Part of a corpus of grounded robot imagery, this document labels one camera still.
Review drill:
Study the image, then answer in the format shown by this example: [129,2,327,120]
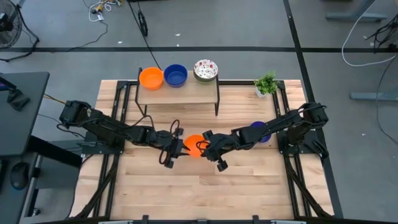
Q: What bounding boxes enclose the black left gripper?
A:
[164,126,191,169]

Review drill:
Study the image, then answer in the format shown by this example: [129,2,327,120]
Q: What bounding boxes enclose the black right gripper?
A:
[196,129,241,173]

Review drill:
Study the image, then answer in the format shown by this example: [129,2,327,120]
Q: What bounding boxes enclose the orange plastic mini bowl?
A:
[183,134,206,159]
[139,67,165,91]

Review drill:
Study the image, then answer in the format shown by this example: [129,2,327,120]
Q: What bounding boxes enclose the blue plastic mini bowl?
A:
[250,121,272,144]
[163,63,188,88]

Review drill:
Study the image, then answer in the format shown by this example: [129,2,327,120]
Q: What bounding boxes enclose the wooden shelf black metal legs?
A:
[134,65,221,118]

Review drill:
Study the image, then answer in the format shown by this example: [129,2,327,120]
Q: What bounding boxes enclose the small green potted plant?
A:
[253,70,280,99]

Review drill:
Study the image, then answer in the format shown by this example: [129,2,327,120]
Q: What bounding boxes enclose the dark side table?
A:
[0,136,83,224]

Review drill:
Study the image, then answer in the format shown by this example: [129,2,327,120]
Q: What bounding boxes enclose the black desk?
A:
[0,72,50,157]

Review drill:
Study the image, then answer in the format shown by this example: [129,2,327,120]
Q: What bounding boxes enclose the black computer mouse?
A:
[9,161,30,191]

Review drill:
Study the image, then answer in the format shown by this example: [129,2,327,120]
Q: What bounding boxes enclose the grey table leg base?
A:
[349,89,398,102]
[325,0,388,23]

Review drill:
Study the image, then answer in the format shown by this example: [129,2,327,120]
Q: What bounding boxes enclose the black floor fan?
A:
[0,0,40,63]

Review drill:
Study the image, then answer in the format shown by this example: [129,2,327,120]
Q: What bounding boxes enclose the black aluminium table frame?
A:
[70,79,335,224]

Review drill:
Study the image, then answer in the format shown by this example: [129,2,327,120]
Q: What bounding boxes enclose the long black floor cable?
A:
[126,0,162,72]

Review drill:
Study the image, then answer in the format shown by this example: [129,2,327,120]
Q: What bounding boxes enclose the yellow cable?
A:
[43,93,68,105]

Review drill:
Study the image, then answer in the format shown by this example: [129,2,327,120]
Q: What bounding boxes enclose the thin black cable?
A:
[37,113,62,126]
[375,55,398,144]

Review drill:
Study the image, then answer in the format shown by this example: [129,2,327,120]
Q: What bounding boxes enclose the white power strip with cables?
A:
[83,0,123,23]

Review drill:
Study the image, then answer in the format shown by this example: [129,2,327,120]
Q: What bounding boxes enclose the white cable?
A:
[341,0,398,68]

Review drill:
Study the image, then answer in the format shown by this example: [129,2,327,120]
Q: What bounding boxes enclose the black cable bundle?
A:
[365,14,398,50]

